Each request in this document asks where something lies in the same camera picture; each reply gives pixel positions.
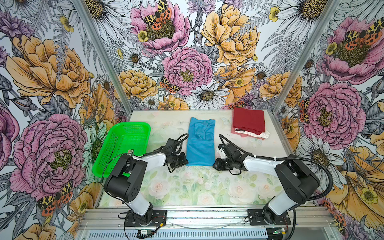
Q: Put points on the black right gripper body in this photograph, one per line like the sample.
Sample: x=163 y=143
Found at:
x=225 y=164

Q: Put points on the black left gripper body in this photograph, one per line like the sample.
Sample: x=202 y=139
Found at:
x=178 y=160

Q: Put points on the blue t-shirt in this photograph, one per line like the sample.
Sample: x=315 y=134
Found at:
x=200 y=145

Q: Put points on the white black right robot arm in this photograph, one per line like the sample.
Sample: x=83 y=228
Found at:
x=298 y=181

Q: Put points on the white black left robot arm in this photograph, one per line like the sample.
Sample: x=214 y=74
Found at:
x=126 y=178

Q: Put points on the pink folded t-shirt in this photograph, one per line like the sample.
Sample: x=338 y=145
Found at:
x=233 y=132

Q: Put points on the white folded t-shirt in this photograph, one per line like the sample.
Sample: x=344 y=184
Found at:
x=244 y=133

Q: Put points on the dark red folded t-shirt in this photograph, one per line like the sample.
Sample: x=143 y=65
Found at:
x=252 y=121

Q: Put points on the green plastic basket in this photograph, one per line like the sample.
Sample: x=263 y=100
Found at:
x=120 y=139

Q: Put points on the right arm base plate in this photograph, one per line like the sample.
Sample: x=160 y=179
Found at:
x=261 y=217

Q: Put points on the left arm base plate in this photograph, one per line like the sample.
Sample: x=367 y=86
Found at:
x=153 y=218

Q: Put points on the aluminium front base frame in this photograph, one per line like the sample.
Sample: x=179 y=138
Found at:
x=210 y=223

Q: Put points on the aluminium left corner post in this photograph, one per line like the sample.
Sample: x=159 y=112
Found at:
x=93 y=33

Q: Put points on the aluminium corner post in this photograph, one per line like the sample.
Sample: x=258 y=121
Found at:
x=310 y=44
x=93 y=33

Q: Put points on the aluminium right corner post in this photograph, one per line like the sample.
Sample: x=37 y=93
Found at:
x=310 y=44

